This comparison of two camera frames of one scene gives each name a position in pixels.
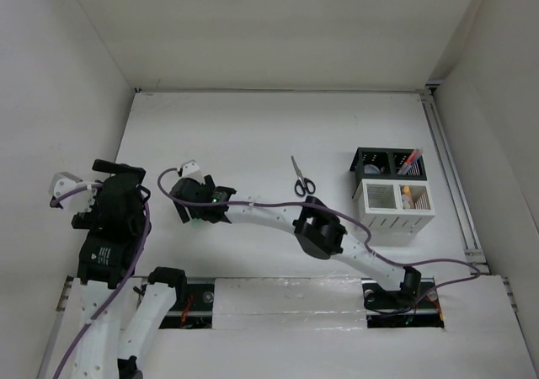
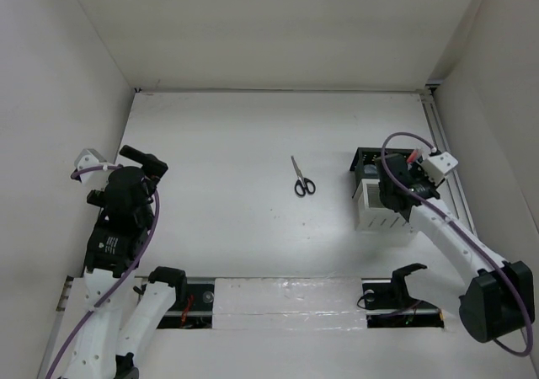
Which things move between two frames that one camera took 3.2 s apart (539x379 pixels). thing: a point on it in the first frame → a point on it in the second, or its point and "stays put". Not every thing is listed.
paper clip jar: (370, 169) stays put
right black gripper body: (195, 213) → (418, 175)
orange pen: (408, 161) stays put
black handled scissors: (303, 184) stays put
